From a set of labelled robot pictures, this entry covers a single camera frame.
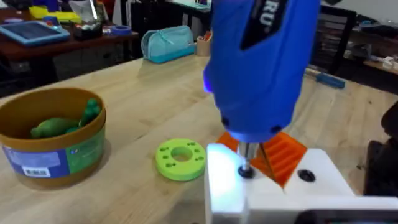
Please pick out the white orange left gripper left finger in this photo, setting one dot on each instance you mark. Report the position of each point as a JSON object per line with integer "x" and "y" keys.
{"x": 224, "y": 186}

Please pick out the white orange left gripper right finger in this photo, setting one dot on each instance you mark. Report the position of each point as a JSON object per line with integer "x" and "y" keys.
{"x": 314, "y": 186}

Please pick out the blue electric screwdriver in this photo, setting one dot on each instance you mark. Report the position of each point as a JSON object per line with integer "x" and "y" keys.
{"x": 258, "y": 71}

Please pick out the green disc with holes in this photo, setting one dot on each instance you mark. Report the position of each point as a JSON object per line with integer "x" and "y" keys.
{"x": 177, "y": 168}

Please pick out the small wooden box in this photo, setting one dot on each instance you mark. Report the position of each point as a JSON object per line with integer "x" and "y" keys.
{"x": 203, "y": 46}

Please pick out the black chair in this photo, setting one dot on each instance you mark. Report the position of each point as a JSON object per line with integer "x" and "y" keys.
{"x": 332, "y": 37}

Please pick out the teal zip pouch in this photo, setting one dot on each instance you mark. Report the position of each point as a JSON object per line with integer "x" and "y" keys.
{"x": 168, "y": 45}

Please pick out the brown tub with green toys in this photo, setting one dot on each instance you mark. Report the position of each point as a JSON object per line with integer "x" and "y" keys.
{"x": 53, "y": 149}

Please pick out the blue tape roll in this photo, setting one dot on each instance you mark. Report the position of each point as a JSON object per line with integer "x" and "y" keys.
{"x": 121, "y": 30}

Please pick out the black filled container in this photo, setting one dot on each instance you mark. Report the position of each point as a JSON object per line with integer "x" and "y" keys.
{"x": 87, "y": 31}

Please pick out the dark brown side table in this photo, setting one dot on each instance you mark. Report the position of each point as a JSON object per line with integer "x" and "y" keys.
{"x": 46, "y": 49}

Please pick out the yellow toy board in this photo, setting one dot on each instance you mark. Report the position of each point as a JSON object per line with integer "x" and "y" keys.
{"x": 53, "y": 15}

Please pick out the blue flat tray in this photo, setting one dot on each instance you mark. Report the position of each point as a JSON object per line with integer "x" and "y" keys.
{"x": 31, "y": 32}

